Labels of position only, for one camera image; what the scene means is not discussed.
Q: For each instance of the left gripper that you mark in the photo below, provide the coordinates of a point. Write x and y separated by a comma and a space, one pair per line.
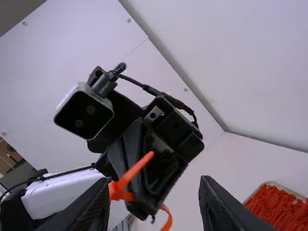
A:
173, 127

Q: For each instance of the pale tray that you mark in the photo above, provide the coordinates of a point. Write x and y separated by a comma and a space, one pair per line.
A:
284, 187

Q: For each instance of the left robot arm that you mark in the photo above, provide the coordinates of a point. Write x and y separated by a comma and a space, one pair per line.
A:
60, 192

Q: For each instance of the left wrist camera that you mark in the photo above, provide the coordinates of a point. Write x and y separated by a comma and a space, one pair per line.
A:
81, 113

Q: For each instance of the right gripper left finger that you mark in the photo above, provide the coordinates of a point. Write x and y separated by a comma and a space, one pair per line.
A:
91, 209

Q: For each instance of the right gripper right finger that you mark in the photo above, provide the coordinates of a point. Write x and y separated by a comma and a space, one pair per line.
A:
221, 211

